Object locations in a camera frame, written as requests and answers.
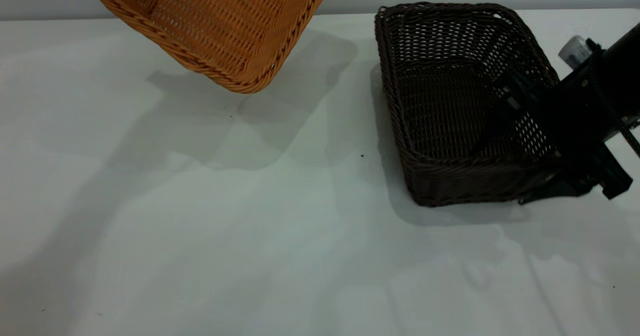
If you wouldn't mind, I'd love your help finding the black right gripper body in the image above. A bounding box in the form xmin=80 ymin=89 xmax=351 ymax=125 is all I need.
xmin=539 ymin=74 xmax=634 ymax=200

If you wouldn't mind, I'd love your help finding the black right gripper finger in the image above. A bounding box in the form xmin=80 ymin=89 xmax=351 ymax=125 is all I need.
xmin=492 ymin=71 xmax=548 ymax=129
xmin=518 ymin=176 xmax=596 ymax=205

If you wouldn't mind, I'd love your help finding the dark brown wicker basket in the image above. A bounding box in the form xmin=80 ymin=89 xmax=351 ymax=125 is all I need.
xmin=374 ymin=2 xmax=563 ymax=208

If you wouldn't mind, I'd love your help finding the light brown wicker basket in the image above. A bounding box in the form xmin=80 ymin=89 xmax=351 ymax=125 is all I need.
xmin=94 ymin=0 xmax=340 ymax=94

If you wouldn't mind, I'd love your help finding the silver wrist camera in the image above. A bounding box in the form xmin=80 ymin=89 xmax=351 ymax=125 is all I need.
xmin=558 ymin=35 xmax=594 ymax=70

